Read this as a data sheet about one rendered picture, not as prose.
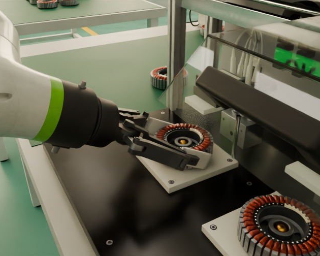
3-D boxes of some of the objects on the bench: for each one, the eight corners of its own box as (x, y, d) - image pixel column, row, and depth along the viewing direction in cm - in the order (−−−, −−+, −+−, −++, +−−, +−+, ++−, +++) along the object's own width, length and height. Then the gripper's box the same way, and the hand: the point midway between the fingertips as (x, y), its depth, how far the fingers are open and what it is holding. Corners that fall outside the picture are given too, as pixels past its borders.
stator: (157, 74, 108) (157, 63, 106) (192, 78, 105) (192, 67, 103) (145, 88, 99) (145, 76, 97) (182, 93, 96) (183, 81, 94)
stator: (172, 178, 59) (173, 160, 57) (142, 147, 67) (142, 130, 65) (224, 159, 63) (226, 142, 62) (190, 132, 72) (191, 116, 70)
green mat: (31, 147, 73) (31, 146, 73) (-6, 62, 119) (-6, 61, 119) (324, 69, 113) (324, 68, 113) (212, 28, 159) (212, 27, 159)
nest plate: (168, 193, 57) (168, 188, 56) (130, 150, 68) (129, 145, 68) (238, 166, 64) (238, 161, 63) (192, 130, 75) (192, 125, 74)
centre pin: (278, 248, 46) (281, 233, 45) (267, 237, 48) (270, 224, 46) (288, 242, 47) (292, 228, 46) (278, 232, 48) (281, 218, 47)
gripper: (55, 109, 61) (151, 134, 75) (104, 184, 44) (218, 198, 57) (71, 71, 59) (166, 104, 73) (128, 132, 42) (240, 160, 56)
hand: (182, 144), depth 64 cm, fingers closed on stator, 11 cm apart
